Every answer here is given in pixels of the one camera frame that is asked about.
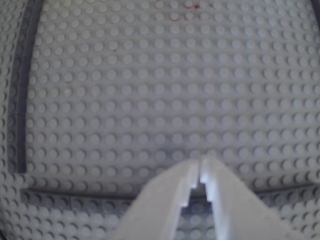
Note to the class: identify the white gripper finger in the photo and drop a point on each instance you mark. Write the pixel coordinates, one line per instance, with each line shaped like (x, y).
(232, 205)
(160, 200)

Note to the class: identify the grey Lego baseplate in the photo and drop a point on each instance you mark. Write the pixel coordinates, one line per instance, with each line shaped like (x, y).
(150, 75)

